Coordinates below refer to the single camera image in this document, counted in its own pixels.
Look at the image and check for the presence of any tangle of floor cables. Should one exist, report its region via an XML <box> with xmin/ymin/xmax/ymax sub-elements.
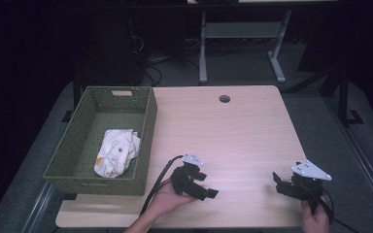
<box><xmin>127</xmin><ymin>33</ymin><xmax>202</xmax><ymax>87</ymax></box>

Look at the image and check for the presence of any person's right hand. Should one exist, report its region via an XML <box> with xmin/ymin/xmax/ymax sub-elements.
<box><xmin>300</xmin><ymin>195</ymin><xmax>332</xmax><ymax>233</ymax></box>

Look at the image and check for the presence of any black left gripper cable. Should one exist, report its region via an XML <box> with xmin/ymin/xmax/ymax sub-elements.
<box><xmin>139</xmin><ymin>154</ymin><xmax>185</xmax><ymax>216</ymax></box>

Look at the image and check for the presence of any person's left hand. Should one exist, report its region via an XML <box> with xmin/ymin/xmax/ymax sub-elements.
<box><xmin>149</xmin><ymin>178</ymin><xmax>198</xmax><ymax>218</ymax></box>

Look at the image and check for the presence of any black metal stand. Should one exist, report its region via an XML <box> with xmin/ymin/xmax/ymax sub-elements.
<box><xmin>286</xmin><ymin>62</ymin><xmax>365</xmax><ymax>128</ymax></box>

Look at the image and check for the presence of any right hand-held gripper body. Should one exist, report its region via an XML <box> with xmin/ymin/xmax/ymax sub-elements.
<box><xmin>289</xmin><ymin>159</ymin><xmax>333</xmax><ymax>216</ymax></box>

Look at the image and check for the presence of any white patterned cloth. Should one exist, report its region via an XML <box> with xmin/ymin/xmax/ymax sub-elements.
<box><xmin>93</xmin><ymin>128</ymin><xmax>141</xmax><ymax>180</ymax></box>

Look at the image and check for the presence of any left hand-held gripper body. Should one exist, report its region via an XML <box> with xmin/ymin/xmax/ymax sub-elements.
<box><xmin>170</xmin><ymin>153</ymin><xmax>205</xmax><ymax>197</ymax></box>

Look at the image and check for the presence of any green woven basket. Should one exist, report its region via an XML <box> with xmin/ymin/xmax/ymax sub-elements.
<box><xmin>43</xmin><ymin>85</ymin><xmax>158</xmax><ymax>197</ymax></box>

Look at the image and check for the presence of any metal floor rail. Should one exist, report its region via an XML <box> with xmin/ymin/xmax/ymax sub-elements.
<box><xmin>322</xmin><ymin>96</ymin><xmax>373</xmax><ymax>225</ymax></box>
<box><xmin>20</xmin><ymin>182</ymin><xmax>56</xmax><ymax>233</ymax></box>

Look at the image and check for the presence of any grey metal desk frame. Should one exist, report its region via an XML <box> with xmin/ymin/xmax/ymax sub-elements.
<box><xmin>198</xmin><ymin>9</ymin><xmax>293</xmax><ymax>85</ymax></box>

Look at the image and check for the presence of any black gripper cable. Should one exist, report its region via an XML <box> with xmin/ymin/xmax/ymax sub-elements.
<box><xmin>317</xmin><ymin>186</ymin><xmax>361</xmax><ymax>233</ymax></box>
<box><xmin>139</xmin><ymin>154</ymin><xmax>185</xmax><ymax>216</ymax></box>

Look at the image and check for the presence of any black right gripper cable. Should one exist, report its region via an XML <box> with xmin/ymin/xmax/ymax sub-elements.
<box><xmin>317</xmin><ymin>186</ymin><xmax>361</xmax><ymax>233</ymax></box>

